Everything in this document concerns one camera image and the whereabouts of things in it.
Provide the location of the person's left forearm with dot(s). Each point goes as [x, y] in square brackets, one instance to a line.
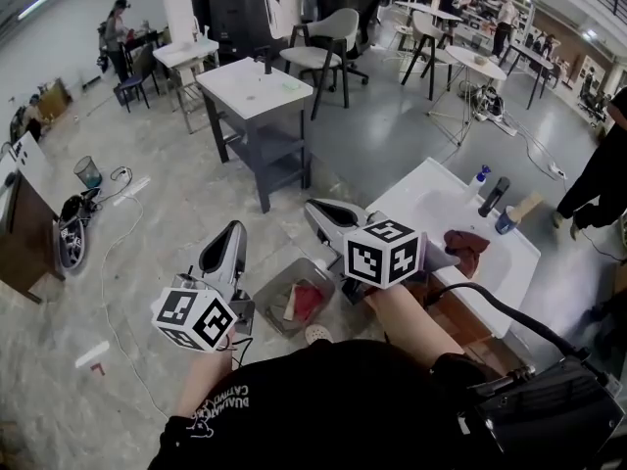
[206, 380]

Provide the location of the white sink basin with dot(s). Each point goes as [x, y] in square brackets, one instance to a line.
[431, 199]

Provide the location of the dark red cloth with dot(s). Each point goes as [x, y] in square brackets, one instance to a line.
[465, 248]

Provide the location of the person's white clog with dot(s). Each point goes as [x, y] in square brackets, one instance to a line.
[318, 333]

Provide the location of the white power strip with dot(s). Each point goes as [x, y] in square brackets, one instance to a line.
[557, 170]

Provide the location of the dark chair with blue seat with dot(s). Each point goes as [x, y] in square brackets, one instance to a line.
[139, 66]

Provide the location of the blue cup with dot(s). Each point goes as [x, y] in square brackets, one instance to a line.
[504, 223]

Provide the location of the pink cloth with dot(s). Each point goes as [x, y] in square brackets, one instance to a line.
[308, 301]

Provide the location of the person's right forearm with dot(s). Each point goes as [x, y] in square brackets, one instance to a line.
[406, 321]

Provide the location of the black faucet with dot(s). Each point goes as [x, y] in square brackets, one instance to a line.
[495, 196]
[267, 61]

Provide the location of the black and white gear pile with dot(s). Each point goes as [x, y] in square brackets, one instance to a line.
[490, 103]

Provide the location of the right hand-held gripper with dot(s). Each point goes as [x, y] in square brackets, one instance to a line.
[382, 257]

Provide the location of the grey vanity with white top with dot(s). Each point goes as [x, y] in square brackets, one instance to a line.
[255, 91]

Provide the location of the beige chair with black legs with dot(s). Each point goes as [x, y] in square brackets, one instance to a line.
[423, 27]

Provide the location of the white bottle with blue cap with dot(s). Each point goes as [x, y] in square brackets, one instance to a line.
[474, 189]

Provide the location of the tall black machine cabinet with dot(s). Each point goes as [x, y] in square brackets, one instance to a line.
[240, 17]

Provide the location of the wooden vanity cabinet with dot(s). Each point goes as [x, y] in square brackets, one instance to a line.
[455, 321]

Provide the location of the clear plastic container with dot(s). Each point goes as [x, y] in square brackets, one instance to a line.
[274, 292]

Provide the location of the grey backpack rig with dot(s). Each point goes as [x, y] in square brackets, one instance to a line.
[71, 248]

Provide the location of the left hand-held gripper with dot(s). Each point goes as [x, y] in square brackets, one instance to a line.
[196, 316]

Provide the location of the white sink stand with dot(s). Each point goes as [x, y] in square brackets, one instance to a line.
[183, 52]

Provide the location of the grey chair with black legs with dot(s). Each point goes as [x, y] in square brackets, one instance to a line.
[338, 27]

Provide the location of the beige wooden block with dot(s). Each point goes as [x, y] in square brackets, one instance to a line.
[289, 306]

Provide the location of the pale green soap bar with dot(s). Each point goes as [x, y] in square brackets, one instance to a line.
[291, 85]

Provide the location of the round white table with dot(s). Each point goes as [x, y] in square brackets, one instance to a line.
[475, 61]

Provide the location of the person's black printed shirt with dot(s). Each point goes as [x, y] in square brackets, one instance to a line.
[318, 409]

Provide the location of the black backpack unit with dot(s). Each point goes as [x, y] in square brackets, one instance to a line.
[548, 409]

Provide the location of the brown vanity with white top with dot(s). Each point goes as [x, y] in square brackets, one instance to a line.
[29, 243]

